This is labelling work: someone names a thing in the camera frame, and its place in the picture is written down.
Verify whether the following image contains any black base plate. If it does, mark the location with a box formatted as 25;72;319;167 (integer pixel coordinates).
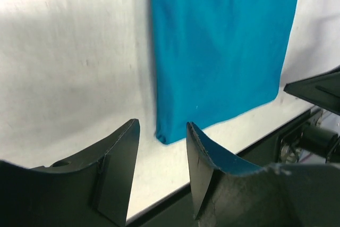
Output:
130;111;339;226

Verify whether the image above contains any teal blue t shirt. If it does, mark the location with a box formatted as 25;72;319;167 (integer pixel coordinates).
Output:
151;0;297;145

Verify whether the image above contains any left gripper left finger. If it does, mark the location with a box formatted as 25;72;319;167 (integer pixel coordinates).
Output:
1;119;140;226

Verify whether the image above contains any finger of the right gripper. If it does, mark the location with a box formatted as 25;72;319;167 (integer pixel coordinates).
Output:
284;70;340;115

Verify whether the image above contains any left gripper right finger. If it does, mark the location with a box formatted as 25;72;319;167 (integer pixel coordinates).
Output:
186;122;339;226

